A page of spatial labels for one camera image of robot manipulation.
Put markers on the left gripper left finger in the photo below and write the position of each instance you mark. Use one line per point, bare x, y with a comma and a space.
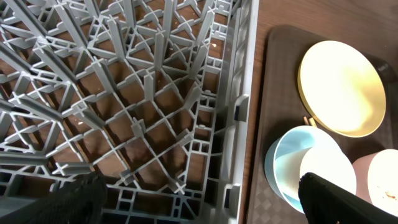
78, 202

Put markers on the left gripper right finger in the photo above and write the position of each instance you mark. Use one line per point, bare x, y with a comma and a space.
325, 202

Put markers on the white cup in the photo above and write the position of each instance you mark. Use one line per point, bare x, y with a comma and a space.
328, 163

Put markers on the pink bowl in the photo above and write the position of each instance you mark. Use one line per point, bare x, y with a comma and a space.
376, 177

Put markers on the light blue bowl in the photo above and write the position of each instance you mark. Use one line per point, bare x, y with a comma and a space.
295, 139

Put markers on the right wooden chopstick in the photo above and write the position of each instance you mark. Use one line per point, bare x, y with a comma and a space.
312, 122

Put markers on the wooden chopstick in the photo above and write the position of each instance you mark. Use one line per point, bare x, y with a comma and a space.
312, 122
305, 119

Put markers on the left wooden chopstick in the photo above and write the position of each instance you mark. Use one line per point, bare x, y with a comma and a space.
305, 119

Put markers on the dark brown serving tray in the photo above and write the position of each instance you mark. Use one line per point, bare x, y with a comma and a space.
282, 110

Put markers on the yellow plate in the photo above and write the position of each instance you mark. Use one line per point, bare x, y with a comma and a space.
341, 89

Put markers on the grey dish rack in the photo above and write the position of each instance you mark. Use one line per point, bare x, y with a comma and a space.
153, 95

